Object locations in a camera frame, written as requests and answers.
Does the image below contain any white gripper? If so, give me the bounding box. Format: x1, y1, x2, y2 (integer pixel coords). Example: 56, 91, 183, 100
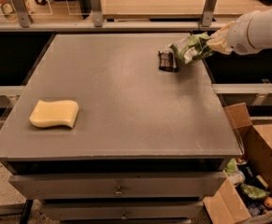
207, 10, 261, 55

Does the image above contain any green jalapeno chip bag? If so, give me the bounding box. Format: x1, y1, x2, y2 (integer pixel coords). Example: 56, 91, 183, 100
169, 32, 214, 64

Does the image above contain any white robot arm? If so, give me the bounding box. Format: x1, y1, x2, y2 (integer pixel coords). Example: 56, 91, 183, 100
207, 8, 272, 55

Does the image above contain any dark rxbar chocolate bar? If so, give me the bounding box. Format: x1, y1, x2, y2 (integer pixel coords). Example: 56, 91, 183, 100
158, 51, 179, 72

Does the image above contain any green snack bag in box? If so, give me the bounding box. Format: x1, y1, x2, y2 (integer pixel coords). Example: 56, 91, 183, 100
240, 183, 270, 200

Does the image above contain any cardboard box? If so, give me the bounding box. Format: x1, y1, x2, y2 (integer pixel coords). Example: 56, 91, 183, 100
204, 103, 272, 224

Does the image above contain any yellow fruit in box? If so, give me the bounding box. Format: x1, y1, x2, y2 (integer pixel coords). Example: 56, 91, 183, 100
264, 197, 272, 209

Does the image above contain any upper grey drawer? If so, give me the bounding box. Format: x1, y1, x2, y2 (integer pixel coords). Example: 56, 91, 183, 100
9, 172, 225, 200

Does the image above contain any grey drawer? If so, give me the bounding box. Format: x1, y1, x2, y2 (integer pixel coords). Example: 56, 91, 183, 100
43, 201, 203, 221
9, 172, 225, 200

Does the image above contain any lower grey drawer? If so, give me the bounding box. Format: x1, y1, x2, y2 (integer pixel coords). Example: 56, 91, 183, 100
43, 201, 203, 221

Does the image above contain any upper drawer knob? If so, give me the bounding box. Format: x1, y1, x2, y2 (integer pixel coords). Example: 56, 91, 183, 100
114, 185, 124, 197

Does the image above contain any drawer knob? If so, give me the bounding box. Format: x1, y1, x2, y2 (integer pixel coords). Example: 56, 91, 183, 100
114, 185, 124, 197
121, 211, 128, 220

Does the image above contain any yellow sponge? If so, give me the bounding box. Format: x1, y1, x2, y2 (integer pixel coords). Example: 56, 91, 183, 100
29, 100, 79, 128

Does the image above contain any lower drawer knob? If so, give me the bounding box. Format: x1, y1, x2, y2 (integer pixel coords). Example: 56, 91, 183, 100
121, 211, 128, 220

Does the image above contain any black table leg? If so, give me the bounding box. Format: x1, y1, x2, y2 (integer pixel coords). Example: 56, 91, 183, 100
20, 200, 34, 224

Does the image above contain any right metal bracket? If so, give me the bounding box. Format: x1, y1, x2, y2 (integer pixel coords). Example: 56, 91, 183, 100
200, 0, 217, 27

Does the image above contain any metal bracket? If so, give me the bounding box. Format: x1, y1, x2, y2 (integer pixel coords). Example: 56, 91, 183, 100
12, 0, 32, 28
200, 0, 217, 27
91, 0, 104, 27

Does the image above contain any middle metal bracket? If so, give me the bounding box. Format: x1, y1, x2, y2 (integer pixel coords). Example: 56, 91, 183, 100
91, 0, 104, 27

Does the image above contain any left metal bracket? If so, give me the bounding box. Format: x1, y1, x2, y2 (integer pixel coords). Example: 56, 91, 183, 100
12, 0, 32, 28

